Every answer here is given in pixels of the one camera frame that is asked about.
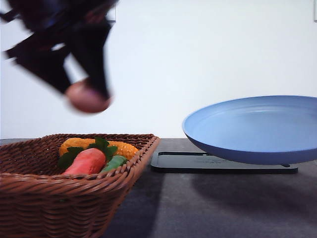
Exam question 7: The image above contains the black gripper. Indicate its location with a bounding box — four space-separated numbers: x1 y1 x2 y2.
0 0 118 98

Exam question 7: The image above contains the brown egg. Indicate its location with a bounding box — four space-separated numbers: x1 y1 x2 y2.
66 78 111 113

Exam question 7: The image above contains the blue round plate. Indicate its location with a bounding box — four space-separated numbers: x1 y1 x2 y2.
182 95 317 165

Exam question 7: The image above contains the brown woven wicker basket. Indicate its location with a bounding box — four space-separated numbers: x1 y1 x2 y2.
0 133 160 238

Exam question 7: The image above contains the orange toy carrot with leaves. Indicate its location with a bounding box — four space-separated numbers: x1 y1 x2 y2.
59 137 118 176

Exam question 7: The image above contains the yellow toy corn cob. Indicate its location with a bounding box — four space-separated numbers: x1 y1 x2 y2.
58 138 139 159

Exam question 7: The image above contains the green toy vegetable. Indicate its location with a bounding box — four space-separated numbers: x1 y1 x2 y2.
101 155 127 173

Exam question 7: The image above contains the black rectangular tray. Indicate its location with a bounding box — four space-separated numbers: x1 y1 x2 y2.
151 151 298 174

